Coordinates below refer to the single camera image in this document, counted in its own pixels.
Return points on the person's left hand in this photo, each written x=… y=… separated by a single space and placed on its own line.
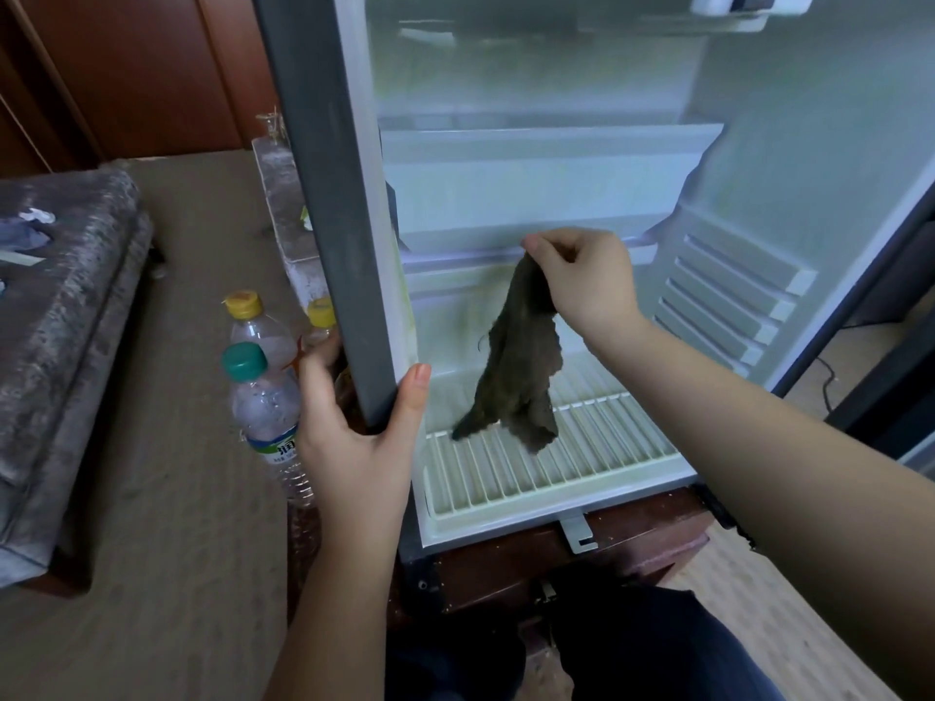
x=358 y=474

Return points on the person's right hand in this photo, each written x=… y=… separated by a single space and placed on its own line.
x=592 y=284

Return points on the green cap water bottle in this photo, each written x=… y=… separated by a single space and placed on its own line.
x=271 y=423

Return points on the dark grey cloth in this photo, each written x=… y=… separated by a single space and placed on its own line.
x=512 y=365

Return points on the yellow label drink bottle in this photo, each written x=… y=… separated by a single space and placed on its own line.
x=322 y=325

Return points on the orange soda bottle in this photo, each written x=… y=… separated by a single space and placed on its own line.
x=263 y=331

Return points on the grey mini fridge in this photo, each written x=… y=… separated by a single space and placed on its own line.
x=329 y=182

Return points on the fridge door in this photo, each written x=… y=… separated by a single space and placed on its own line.
x=891 y=387

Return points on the person's right forearm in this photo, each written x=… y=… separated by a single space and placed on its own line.
x=789 y=474

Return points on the person's dark trousers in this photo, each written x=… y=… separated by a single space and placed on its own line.
x=643 y=657

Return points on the dark red wooden stand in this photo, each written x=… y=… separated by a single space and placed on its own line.
x=585 y=555

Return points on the grey upholstered bench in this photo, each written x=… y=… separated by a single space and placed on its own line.
x=289 y=211

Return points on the grey velvet sofa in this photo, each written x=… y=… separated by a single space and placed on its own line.
x=66 y=372

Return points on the paper slip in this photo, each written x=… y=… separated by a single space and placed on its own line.
x=19 y=258

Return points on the grey garment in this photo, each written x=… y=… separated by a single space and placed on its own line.
x=22 y=229

